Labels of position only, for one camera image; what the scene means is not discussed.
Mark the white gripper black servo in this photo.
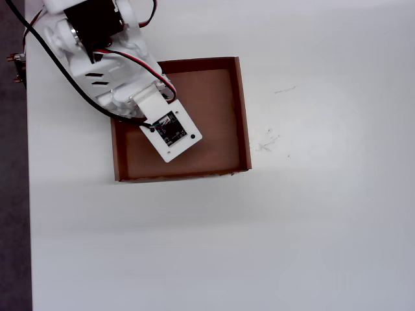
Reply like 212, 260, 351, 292
97, 87, 147, 124

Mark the brown cardboard box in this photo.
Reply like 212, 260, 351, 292
110, 56, 253, 184

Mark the table clamp with brass knobs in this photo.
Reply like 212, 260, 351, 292
6, 52, 28, 86

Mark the red white black servo wire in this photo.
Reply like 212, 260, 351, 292
137, 0, 159, 29
21, 8, 45, 52
92, 48, 178, 105

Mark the black camera cable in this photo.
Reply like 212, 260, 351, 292
4, 0, 157, 130

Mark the white wrist camera mount plate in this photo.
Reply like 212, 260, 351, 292
128, 80, 204, 164

